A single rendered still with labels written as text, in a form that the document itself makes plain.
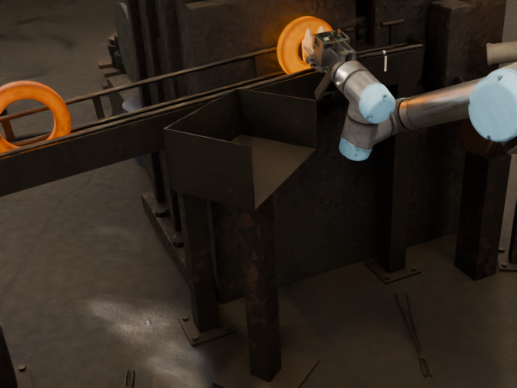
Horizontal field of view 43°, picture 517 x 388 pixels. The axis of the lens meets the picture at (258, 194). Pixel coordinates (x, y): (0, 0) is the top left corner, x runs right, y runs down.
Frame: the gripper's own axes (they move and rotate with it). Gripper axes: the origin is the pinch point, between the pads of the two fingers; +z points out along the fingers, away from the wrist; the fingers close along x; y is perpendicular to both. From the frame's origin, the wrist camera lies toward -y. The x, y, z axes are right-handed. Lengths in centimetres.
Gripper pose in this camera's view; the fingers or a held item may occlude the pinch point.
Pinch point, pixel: (307, 41)
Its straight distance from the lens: 168.5
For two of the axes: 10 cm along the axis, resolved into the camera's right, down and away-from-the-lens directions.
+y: 0.3, -7.4, -6.7
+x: -9.2, 2.4, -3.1
